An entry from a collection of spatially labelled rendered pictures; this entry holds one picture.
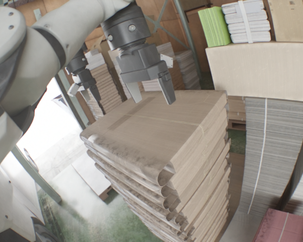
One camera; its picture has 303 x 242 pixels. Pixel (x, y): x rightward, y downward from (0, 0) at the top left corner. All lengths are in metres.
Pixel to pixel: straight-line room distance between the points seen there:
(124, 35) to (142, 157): 0.26
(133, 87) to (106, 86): 1.92
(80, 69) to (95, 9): 0.39
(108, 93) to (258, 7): 2.09
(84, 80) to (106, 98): 1.72
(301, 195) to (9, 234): 1.16
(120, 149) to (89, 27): 0.32
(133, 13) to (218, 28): 0.39
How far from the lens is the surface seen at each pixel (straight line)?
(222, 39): 0.63
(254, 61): 0.60
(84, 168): 2.47
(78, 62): 0.59
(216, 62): 0.64
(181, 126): 0.42
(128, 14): 0.30
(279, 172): 0.87
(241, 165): 1.64
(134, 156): 0.39
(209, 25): 0.64
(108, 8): 0.27
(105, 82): 2.31
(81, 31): 0.21
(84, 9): 0.23
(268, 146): 0.76
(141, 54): 0.29
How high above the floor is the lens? 1.33
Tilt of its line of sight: 27 degrees down
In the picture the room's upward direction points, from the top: 22 degrees counter-clockwise
